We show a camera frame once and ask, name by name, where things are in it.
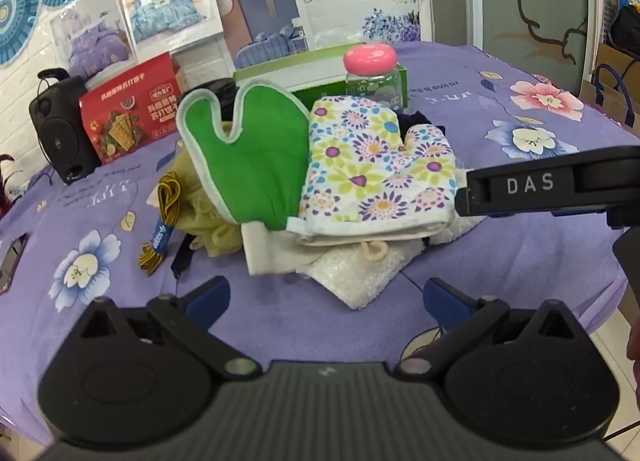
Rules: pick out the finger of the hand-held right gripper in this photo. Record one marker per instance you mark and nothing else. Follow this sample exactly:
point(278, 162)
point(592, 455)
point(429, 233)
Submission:
point(530, 183)

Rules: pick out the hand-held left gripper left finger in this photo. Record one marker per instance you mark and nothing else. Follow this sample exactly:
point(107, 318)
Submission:
point(209, 297)

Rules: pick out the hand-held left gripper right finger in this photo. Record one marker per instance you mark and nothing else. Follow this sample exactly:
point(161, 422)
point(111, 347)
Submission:
point(444, 303)

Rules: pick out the white fluffy towel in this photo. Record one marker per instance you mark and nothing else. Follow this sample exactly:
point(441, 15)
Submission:
point(360, 276)

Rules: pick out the green box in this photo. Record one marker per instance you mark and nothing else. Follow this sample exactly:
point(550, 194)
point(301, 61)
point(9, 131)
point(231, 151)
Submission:
point(300, 66)

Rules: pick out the purple floral tablecloth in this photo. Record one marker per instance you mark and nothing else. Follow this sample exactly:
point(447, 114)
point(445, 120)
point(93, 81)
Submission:
point(500, 261)

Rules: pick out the beige mesh bath loofah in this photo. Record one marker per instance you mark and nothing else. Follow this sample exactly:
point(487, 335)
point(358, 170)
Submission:
point(210, 226)

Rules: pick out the cream cloth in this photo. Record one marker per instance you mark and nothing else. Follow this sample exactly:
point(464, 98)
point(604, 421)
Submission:
point(265, 251)

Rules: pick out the brown paper bag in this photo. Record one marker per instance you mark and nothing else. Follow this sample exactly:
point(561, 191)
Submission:
point(607, 101)

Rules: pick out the yellow black shoelaces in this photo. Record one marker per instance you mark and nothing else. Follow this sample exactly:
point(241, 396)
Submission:
point(167, 191)

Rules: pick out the navy cloth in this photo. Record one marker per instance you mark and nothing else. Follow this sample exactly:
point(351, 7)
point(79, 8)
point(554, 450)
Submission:
point(415, 120)

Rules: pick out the green bath mitt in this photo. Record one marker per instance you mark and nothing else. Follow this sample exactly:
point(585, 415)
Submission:
point(255, 166)

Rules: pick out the floral oven mitt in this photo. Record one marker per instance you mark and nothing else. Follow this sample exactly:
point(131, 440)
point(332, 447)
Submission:
point(365, 176)

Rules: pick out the glass panel with cartoon bear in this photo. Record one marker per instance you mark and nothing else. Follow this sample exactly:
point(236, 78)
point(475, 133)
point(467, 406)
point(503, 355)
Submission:
point(535, 6)

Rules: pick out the black backpack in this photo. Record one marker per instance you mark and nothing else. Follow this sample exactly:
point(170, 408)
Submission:
point(627, 31)

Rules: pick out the red cracker box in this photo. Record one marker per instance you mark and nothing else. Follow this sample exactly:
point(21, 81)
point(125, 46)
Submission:
point(125, 116)

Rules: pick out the black smartphone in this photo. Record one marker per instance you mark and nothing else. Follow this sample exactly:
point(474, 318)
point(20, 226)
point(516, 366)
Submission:
point(10, 266)

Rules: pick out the clear jar with pink lid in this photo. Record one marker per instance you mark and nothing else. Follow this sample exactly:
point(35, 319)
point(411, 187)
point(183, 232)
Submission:
point(370, 58)

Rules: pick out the black bag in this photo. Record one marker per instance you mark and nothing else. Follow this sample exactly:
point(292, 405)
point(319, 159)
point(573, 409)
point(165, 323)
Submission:
point(220, 91)

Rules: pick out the black speaker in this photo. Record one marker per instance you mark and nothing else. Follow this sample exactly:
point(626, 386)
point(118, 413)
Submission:
point(60, 136)

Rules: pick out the dark blue bedding poster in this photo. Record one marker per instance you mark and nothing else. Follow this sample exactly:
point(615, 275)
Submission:
point(265, 21)

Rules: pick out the purple bedding poster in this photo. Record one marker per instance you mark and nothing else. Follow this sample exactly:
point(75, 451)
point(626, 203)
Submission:
point(90, 36)

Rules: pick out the light blue bedding poster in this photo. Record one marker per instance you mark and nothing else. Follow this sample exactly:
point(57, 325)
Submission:
point(165, 1)

